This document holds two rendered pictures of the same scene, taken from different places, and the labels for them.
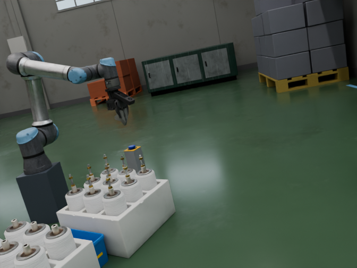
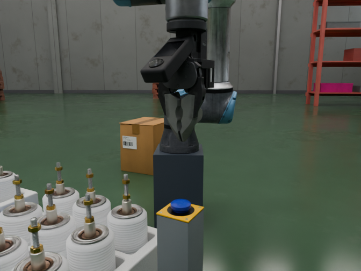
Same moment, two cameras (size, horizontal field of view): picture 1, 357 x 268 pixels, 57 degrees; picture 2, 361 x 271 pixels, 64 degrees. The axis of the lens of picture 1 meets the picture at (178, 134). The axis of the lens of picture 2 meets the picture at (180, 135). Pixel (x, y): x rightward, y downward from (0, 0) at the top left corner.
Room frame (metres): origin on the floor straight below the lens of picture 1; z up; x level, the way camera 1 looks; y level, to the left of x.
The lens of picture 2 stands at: (1.72, -0.26, 0.57)
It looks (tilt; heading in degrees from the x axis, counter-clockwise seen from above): 11 degrees down; 86
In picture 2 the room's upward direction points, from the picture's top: straight up
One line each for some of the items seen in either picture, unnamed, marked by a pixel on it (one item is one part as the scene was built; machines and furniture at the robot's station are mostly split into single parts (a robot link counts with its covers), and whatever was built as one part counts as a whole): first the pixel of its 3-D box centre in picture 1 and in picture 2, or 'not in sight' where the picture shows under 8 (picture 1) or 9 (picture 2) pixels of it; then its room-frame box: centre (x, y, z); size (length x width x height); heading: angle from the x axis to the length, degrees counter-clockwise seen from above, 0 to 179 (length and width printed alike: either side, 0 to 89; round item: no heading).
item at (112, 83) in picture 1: (112, 83); (185, 12); (1.77, 0.29, 0.68); 0.08 x 0.08 x 0.05
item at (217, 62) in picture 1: (190, 67); not in sight; (7.37, -0.57, 0.36); 1.83 x 1.71 x 0.72; 83
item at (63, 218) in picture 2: (110, 181); (52, 221); (1.48, 0.36, 0.25); 0.08 x 0.08 x 0.01
